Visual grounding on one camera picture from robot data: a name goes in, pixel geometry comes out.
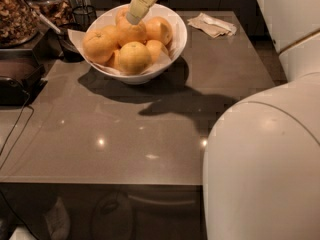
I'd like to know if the black power cable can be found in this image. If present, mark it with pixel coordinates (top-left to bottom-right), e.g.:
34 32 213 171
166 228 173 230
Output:
0 76 36 171

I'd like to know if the white ceramic bowl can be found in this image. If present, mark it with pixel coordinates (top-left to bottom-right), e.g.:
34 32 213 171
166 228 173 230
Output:
75 4 187 85

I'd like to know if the black appliance on counter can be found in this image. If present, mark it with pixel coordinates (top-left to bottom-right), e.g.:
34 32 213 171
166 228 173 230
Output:
0 53 46 106

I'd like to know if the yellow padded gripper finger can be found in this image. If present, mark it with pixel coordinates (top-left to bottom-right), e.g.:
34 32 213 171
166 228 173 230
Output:
126 0 158 25

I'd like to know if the crumpled paper napkin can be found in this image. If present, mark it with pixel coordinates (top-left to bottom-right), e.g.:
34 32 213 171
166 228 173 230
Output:
187 13 237 38

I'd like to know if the white shoe under table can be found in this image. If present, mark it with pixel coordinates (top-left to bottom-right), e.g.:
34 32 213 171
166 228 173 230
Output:
44 197 71 240

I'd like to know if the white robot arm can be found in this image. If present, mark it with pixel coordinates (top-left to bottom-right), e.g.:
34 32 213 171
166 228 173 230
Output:
203 0 320 240

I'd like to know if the dark scoop with handle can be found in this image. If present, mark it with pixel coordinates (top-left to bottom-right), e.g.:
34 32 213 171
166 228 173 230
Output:
22 0 84 62

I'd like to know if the black wire holder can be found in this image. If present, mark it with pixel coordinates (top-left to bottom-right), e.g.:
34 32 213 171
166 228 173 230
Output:
72 5 97 30

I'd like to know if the front centre pale orange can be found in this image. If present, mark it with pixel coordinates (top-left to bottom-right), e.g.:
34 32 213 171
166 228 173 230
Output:
118 42 152 75

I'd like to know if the large glass nut jar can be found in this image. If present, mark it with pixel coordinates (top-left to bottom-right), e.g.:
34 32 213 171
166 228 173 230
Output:
0 0 38 48

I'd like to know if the low hidden orange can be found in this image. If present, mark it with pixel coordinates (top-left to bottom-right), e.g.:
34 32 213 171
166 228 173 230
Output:
107 49 120 70

